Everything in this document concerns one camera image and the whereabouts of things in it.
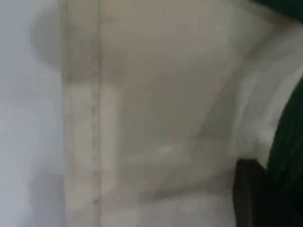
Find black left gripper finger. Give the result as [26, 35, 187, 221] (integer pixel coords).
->
[233, 158, 303, 227]

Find white canvas bag green handles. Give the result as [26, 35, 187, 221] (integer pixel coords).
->
[30, 0, 303, 227]

